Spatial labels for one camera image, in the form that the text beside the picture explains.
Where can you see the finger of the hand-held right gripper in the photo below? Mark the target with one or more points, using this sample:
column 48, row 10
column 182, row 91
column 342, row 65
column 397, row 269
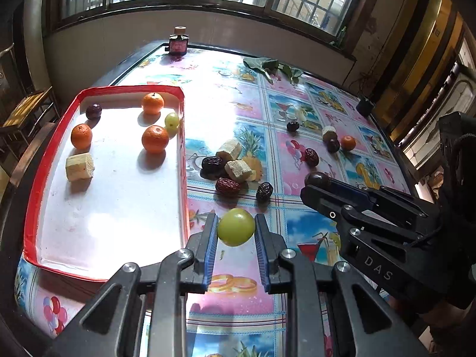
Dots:
column 349, row 190
column 319, row 200

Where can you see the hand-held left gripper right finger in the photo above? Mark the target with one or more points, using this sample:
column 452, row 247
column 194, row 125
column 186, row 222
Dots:
column 262, row 256

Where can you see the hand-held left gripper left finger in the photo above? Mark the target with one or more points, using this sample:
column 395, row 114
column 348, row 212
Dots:
column 212, row 253

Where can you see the green grape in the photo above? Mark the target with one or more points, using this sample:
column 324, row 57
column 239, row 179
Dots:
column 171, row 119
column 236, row 227

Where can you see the dried red date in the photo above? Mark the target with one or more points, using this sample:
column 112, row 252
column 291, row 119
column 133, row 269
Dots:
column 264, row 191
column 311, row 157
column 212, row 164
column 332, row 145
column 227, row 186

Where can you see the orange mandarin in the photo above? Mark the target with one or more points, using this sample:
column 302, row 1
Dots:
column 348, row 142
column 81, row 135
column 155, row 138
column 152, row 103

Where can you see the red tray white inside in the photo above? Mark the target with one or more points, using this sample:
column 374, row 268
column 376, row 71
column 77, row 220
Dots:
column 122, row 200

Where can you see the small black pot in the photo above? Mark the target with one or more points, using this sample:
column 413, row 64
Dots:
column 364, row 105

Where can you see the green leaf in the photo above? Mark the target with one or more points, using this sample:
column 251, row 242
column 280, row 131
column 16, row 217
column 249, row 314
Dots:
column 262, row 65
column 292, row 72

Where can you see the green bottle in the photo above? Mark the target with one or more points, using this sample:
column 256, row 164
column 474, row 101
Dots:
column 342, row 37

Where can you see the brown wooden door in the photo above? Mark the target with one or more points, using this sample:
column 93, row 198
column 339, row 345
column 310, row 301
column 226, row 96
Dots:
column 409, row 44

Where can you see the dark plum in tray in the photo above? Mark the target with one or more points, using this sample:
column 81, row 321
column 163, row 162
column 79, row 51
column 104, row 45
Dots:
column 93, row 111

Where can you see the dark red bottle wooden cap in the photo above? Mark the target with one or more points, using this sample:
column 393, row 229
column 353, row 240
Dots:
column 178, row 42

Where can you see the wooden chair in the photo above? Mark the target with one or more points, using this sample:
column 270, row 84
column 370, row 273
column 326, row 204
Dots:
column 28, row 106

